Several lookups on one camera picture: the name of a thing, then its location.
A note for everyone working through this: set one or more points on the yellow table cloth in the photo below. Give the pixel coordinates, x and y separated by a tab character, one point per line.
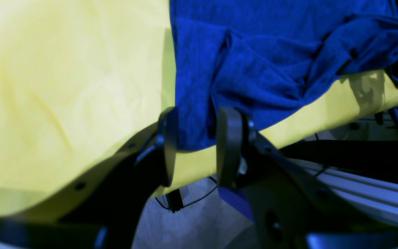
78	78

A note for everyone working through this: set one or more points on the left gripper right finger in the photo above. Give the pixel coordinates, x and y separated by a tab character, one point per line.
291	209

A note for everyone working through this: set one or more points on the aluminium arm base bracket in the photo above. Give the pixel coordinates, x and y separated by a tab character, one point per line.
358	160

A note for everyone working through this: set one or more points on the navy blue long-sleeve shirt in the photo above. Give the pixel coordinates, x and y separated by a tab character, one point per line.
270	58

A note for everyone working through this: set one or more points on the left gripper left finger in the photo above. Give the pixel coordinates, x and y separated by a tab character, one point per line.
101	208

